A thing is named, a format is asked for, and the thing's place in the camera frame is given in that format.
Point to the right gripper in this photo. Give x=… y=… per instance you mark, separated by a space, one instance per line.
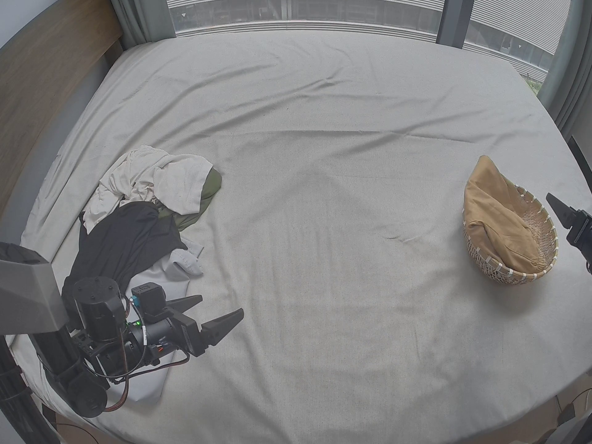
x=582 y=229

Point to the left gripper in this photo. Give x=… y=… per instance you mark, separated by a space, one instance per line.
x=182 y=333

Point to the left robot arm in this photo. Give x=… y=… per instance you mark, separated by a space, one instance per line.
x=32 y=289

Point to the round woven basket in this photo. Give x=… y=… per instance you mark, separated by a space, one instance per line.
x=539 y=222

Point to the pale grey garment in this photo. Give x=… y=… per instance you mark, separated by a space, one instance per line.
x=157 y=285

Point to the tan garment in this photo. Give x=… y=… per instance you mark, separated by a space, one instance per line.
x=495 y=211

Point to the black garment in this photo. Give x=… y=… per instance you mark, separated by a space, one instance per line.
x=129 y=243

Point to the olive green garment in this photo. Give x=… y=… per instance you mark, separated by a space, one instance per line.
x=209 y=187

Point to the cream garment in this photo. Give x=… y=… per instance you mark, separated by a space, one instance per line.
x=175 y=183

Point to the bed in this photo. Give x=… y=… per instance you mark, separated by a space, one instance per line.
x=323 y=201

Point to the grey-green curtain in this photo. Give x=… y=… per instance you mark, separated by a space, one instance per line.
x=571 y=63
x=138 y=2

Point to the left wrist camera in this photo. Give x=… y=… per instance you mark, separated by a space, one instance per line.
x=149 y=296

